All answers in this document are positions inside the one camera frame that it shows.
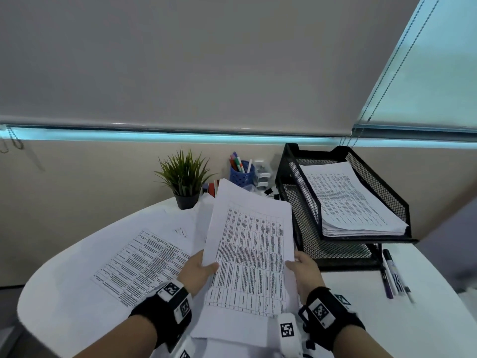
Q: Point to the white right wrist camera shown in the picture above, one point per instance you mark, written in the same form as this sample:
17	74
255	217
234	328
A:
288	335

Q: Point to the black marker pen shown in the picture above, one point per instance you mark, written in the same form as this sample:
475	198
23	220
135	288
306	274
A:
393	268

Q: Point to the white table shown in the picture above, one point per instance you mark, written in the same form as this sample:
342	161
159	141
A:
372	313

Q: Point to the black left wristband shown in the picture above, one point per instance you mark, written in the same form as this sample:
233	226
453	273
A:
152	313

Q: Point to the person's left hand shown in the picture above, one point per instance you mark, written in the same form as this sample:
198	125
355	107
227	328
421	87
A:
193	274

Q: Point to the red pen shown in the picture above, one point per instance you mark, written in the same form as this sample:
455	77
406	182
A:
232	164

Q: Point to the person's right hand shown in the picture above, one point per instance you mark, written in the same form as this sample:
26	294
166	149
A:
307	275

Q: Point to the green and white pen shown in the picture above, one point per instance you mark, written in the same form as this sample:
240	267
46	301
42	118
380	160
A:
239	164

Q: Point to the black mesh paper tray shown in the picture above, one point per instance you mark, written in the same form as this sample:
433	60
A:
305	227

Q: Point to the black right wristband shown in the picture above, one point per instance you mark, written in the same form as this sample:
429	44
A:
346	320

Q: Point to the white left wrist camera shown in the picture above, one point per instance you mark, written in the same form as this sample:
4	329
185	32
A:
185	352

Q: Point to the person's left forearm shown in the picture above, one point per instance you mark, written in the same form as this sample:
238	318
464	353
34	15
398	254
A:
119	339

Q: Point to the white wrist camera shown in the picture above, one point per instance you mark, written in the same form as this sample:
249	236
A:
288	335
185	352

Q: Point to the white tape dispenser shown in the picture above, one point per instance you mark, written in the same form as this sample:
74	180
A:
262	175

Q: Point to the dark blue pen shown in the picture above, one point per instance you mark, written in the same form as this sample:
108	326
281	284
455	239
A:
387	287

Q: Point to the cluster of black binder clips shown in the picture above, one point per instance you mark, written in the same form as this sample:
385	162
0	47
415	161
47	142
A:
270	192

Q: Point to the pile of papers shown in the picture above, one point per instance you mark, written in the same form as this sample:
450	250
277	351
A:
141	264

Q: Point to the wide grey roller blind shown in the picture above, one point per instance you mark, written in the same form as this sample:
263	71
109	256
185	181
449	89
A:
186	59

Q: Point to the black wristband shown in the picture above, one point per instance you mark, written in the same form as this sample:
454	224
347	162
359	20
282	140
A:
152	313
346	320

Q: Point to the blue pen holder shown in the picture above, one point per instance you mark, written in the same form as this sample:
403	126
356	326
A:
242	178

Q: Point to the person's right forearm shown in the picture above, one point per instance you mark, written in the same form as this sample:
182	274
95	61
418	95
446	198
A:
357	344

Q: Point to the glass window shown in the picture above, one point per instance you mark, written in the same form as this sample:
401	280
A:
186	137

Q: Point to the potted green plant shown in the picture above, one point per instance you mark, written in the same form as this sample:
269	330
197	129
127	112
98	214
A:
186	201

